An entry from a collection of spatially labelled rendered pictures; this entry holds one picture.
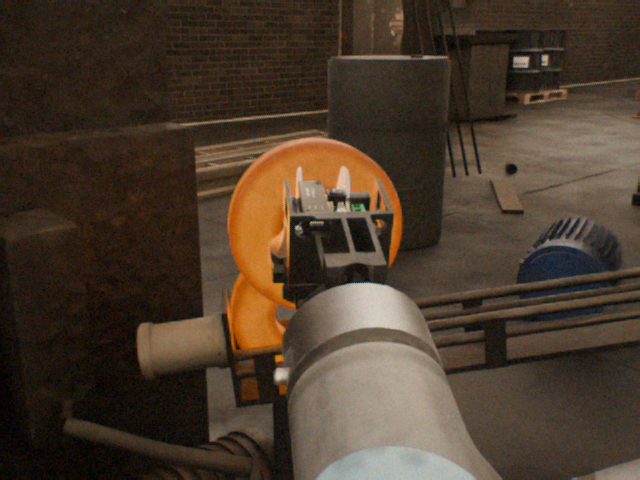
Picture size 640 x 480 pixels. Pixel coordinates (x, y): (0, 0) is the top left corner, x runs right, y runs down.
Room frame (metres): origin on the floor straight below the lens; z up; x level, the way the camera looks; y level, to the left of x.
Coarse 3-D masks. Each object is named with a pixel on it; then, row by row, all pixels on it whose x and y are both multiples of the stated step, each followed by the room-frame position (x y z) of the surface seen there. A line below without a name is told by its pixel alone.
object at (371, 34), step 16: (352, 0) 4.95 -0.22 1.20; (368, 0) 4.86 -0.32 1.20; (384, 0) 4.72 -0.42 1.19; (400, 0) 4.81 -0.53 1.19; (352, 16) 4.95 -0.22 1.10; (368, 16) 4.86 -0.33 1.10; (384, 16) 4.72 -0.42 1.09; (400, 16) 4.79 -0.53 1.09; (352, 32) 4.95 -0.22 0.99; (368, 32) 4.85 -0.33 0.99; (384, 32) 4.73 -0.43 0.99; (400, 32) 4.79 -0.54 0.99; (352, 48) 4.95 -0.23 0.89; (368, 48) 4.85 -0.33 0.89; (384, 48) 4.73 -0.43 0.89
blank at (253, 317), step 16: (240, 288) 0.66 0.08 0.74; (240, 304) 0.65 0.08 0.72; (256, 304) 0.66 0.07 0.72; (272, 304) 0.66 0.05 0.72; (240, 320) 0.65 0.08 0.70; (256, 320) 0.66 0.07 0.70; (272, 320) 0.66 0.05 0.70; (240, 336) 0.65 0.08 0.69; (256, 336) 0.66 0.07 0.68; (272, 336) 0.66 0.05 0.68
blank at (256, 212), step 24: (288, 144) 0.58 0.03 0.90; (312, 144) 0.57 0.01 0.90; (336, 144) 0.58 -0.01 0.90; (264, 168) 0.57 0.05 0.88; (288, 168) 0.57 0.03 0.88; (312, 168) 0.57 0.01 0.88; (336, 168) 0.58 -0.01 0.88; (360, 168) 0.58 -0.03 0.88; (240, 192) 0.56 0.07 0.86; (264, 192) 0.57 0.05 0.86; (240, 216) 0.56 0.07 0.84; (264, 216) 0.57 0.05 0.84; (240, 240) 0.56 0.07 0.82; (264, 240) 0.56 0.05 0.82; (240, 264) 0.56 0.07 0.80; (264, 264) 0.56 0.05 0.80; (264, 288) 0.56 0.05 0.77
